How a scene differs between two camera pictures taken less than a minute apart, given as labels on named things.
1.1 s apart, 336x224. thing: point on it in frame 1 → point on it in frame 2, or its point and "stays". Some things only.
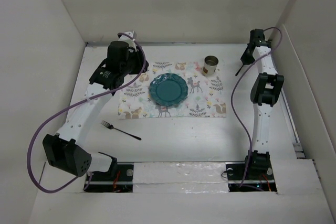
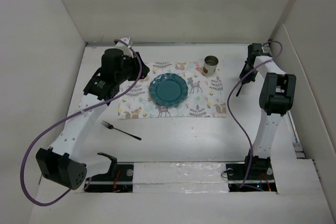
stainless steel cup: [210, 64] stays
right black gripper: [246, 60] → [249, 78]
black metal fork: [110, 126] stays
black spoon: [239, 70] → [239, 90]
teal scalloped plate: [168, 89] stays
